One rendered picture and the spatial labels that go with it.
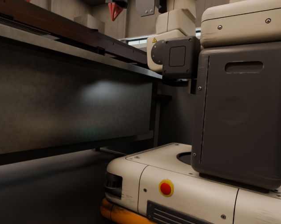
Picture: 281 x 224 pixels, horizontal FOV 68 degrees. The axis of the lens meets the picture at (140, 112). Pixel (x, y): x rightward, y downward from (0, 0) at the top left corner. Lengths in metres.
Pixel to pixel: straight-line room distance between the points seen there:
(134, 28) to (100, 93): 10.77
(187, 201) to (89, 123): 0.58
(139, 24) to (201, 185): 11.20
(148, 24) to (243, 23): 10.73
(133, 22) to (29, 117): 11.23
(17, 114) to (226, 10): 0.75
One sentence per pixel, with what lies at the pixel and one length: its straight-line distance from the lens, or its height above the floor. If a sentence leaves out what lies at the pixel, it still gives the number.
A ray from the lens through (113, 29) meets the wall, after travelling 12.68.
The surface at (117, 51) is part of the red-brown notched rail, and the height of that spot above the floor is 0.78.
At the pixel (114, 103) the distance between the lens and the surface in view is 1.15.
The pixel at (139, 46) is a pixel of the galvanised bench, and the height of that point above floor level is 1.03.
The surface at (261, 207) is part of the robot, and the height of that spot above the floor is 0.26.
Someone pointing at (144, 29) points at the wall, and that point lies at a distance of 11.39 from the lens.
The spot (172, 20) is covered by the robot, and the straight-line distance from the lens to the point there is 0.95.
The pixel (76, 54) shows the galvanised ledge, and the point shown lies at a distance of 0.79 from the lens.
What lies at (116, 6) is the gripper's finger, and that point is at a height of 0.97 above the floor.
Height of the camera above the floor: 0.50
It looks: 2 degrees down
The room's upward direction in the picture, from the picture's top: 4 degrees clockwise
